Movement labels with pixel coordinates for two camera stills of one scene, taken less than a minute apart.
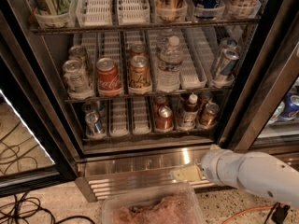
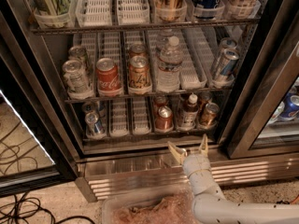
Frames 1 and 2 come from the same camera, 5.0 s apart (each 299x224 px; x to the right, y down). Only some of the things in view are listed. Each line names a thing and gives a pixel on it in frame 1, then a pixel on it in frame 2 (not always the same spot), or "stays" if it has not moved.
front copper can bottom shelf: [164, 119] stays
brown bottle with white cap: [190, 112] stays
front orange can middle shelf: [139, 76] stays
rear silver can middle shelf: [80, 53] stays
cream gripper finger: [215, 147] -> [179, 153]
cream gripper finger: [187, 173] -> [204, 147]
